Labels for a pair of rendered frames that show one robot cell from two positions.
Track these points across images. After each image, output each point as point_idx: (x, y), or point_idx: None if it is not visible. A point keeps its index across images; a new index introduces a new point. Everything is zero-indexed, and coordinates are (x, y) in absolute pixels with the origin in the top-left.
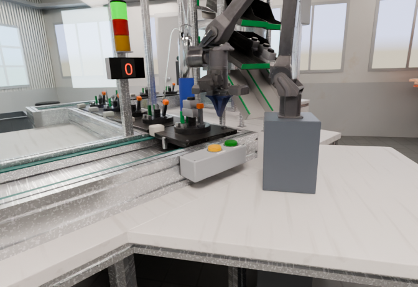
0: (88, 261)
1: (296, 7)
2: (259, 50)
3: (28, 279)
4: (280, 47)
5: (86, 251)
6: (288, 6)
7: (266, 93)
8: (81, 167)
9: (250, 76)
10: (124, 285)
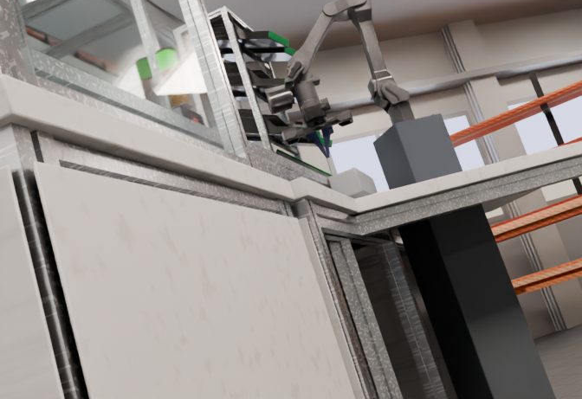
0: (349, 208)
1: (374, 29)
2: None
3: (333, 191)
4: (374, 64)
5: (345, 196)
6: (367, 30)
7: None
8: None
9: (298, 159)
10: (362, 285)
